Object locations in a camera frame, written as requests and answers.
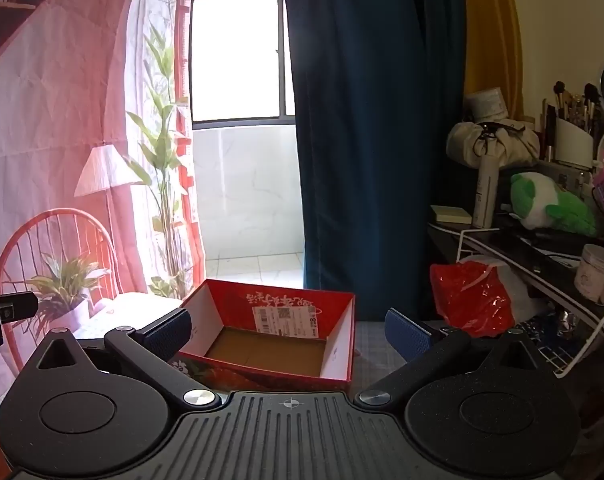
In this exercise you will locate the clear jar of cotton pads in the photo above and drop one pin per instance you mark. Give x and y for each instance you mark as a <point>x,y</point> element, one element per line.
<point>597,280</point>

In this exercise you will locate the yellow curtain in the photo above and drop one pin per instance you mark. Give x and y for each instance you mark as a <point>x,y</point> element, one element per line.
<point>492,35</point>

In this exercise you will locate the bunch of makeup brushes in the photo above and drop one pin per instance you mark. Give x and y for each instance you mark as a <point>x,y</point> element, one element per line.
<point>589,92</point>

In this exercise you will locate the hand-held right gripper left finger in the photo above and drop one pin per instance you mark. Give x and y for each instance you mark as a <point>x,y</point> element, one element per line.
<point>167,332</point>

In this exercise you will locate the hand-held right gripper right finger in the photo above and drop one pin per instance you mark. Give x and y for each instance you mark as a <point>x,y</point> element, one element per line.
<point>407,335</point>

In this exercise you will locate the checked tablecloth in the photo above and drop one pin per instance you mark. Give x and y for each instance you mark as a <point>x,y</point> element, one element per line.
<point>372,360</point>

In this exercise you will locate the red plastic bag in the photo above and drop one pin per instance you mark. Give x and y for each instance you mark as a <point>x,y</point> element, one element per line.
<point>472,300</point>

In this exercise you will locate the white spray bottle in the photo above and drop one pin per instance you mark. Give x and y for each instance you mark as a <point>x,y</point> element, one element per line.
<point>485,190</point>

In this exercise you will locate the white round tub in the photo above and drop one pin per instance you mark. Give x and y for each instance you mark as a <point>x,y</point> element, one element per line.
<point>487,105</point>

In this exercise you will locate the dark blue curtain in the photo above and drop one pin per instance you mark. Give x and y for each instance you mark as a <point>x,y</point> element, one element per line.
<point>372,135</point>

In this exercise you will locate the black vanity table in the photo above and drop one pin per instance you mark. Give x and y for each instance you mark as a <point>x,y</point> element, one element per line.
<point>442,245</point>

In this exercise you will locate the dark framed window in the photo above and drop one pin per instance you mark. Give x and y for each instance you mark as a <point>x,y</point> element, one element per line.
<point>288,60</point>

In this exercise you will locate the green white plush toy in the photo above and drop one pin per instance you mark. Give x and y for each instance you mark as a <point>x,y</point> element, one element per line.
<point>542,200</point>

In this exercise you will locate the yellow sticky note pad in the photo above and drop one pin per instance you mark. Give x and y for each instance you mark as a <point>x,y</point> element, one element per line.
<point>452,214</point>

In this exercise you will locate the pink printed backdrop cloth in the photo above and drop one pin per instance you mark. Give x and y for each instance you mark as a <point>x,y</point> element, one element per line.
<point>56,110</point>

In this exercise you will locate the white brush holder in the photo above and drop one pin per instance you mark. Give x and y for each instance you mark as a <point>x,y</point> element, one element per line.
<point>574,145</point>

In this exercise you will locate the beige cloth bag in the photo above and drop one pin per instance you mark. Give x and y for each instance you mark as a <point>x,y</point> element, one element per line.
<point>462,142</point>

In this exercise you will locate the red strawberry print cardboard box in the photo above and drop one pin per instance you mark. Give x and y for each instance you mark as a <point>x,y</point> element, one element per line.
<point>292,305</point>

